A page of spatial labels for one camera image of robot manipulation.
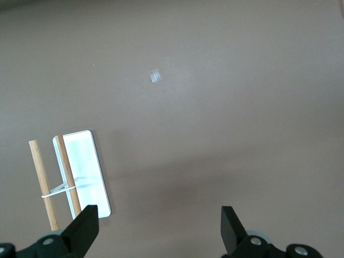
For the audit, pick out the clear tape piece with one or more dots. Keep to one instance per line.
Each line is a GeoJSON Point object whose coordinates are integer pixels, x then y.
{"type": "Point", "coordinates": [155, 75]}

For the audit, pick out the white rack with wooden rods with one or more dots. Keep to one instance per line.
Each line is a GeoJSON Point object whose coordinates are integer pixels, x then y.
{"type": "Point", "coordinates": [86, 161]}

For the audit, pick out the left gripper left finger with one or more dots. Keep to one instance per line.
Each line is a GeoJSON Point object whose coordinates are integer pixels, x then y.
{"type": "Point", "coordinates": [80, 231]}

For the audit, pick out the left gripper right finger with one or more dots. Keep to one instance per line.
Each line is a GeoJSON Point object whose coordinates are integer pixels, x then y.
{"type": "Point", "coordinates": [232, 231]}

